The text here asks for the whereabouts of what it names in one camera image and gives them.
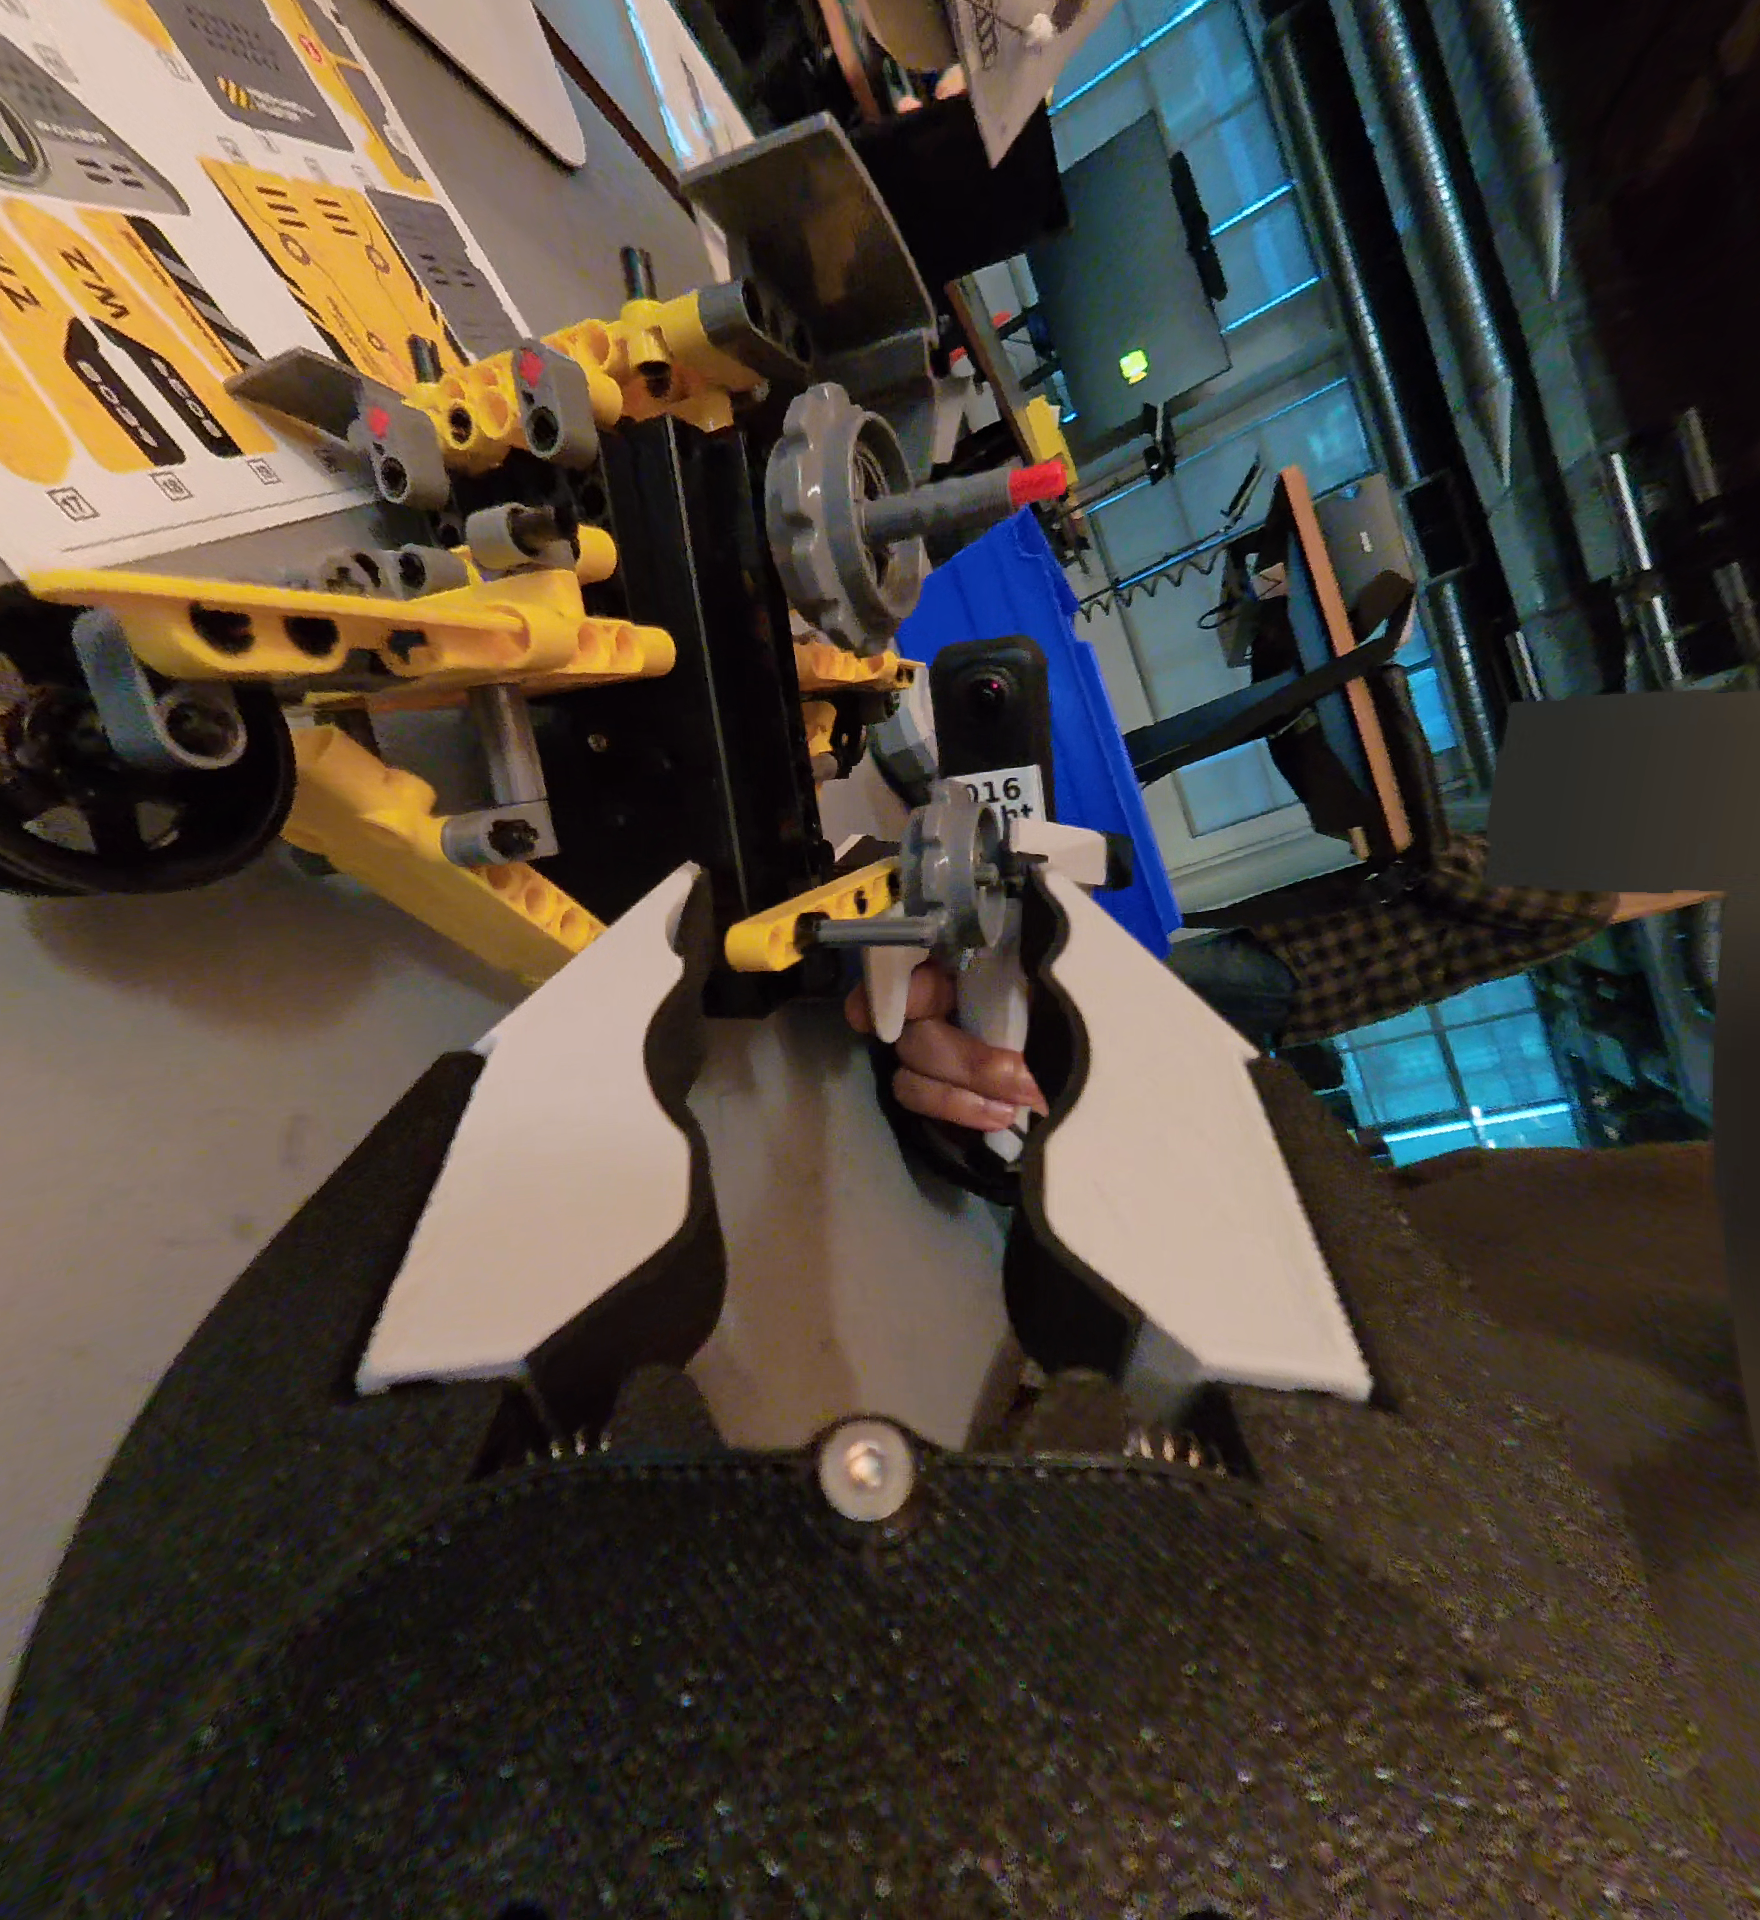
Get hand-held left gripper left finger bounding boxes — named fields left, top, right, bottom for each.
left=355, top=863, right=731, bottom=1439

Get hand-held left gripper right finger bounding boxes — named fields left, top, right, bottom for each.
left=1003, top=870, right=1376, bottom=1434

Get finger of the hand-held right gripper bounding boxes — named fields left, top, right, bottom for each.
left=827, top=829, right=918, bottom=1040
left=1018, top=826, right=1139, bottom=893

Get grey toothed toy wheel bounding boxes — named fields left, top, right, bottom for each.
left=762, top=382, right=946, bottom=662
left=895, top=781, right=1023, bottom=963

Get grey axle with red tip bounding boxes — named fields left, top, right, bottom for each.
left=863, top=458, right=1081, bottom=548

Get yellow toy brick vehicle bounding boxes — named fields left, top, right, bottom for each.
left=0, top=113, right=1023, bottom=1028

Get person's right hand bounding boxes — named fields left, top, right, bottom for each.
left=844, top=961, right=1049, bottom=1130

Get blue plastic bin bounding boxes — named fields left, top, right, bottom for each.
left=895, top=503, right=1185, bottom=963

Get standing desk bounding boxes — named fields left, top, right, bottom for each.
left=1121, top=467, right=1421, bottom=871

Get person's brown clothing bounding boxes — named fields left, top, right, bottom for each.
left=1388, top=1139, right=1760, bottom=1651

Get dark laptop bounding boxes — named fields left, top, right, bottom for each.
left=1315, top=479, right=1421, bottom=592

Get toy instruction booklet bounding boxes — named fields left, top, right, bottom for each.
left=947, top=0, right=1123, bottom=169

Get laminated paper sheet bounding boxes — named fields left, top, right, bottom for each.
left=622, top=0, right=762, bottom=152

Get white book stand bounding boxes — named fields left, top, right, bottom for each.
left=385, top=0, right=593, bottom=169

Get yellow and grey sticker sheet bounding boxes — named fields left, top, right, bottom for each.
left=0, top=0, right=539, bottom=575

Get coiled cable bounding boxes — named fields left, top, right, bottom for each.
left=1082, top=532, right=1249, bottom=610

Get dark wall monitor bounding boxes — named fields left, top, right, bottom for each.
left=1026, top=109, right=1234, bottom=452

